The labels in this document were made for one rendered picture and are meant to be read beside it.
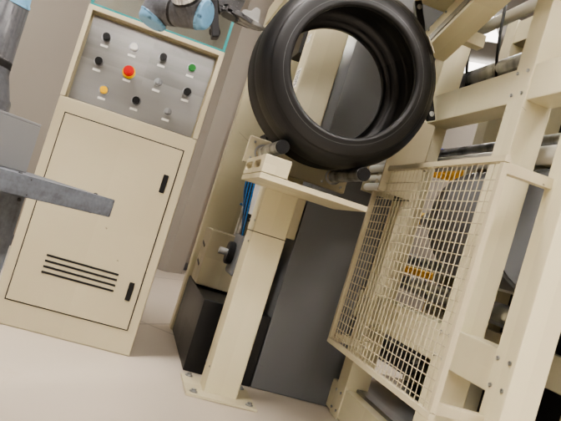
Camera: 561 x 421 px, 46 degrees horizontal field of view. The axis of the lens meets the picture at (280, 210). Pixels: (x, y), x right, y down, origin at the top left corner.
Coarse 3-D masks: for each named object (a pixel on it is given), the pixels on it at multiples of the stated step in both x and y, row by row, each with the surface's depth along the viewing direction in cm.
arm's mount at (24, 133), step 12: (0, 120) 130; (12, 120) 133; (24, 120) 135; (0, 132) 131; (12, 132) 133; (24, 132) 136; (36, 132) 139; (0, 144) 132; (12, 144) 134; (24, 144) 137; (0, 156) 132; (12, 156) 135; (24, 156) 138; (12, 168) 136; (24, 168) 139
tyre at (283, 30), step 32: (320, 0) 205; (352, 0) 206; (384, 0) 209; (288, 32) 203; (352, 32) 237; (384, 32) 236; (416, 32) 212; (256, 64) 208; (288, 64) 203; (384, 64) 239; (416, 64) 212; (256, 96) 212; (288, 96) 203; (384, 96) 240; (416, 96) 212; (288, 128) 206; (320, 128) 205; (384, 128) 240; (416, 128) 215; (320, 160) 211; (352, 160) 211
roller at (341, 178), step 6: (360, 168) 214; (366, 168) 214; (330, 174) 243; (336, 174) 235; (342, 174) 228; (348, 174) 222; (354, 174) 216; (360, 174) 213; (366, 174) 213; (330, 180) 245; (336, 180) 237; (342, 180) 231; (348, 180) 225; (354, 180) 220; (360, 180) 214
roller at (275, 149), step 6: (270, 144) 218; (276, 144) 207; (282, 144) 207; (288, 144) 208; (258, 150) 237; (264, 150) 226; (270, 150) 215; (276, 150) 208; (282, 150) 207; (288, 150) 208
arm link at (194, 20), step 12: (180, 0) 190; (192, 0) 191; (204, 0) 193; (168, 12) 197; (180, 12) 193; (192, 12) 193; (204, 12) 194; (180, 24) 198; (192, 24) 195; (204, 24) 196
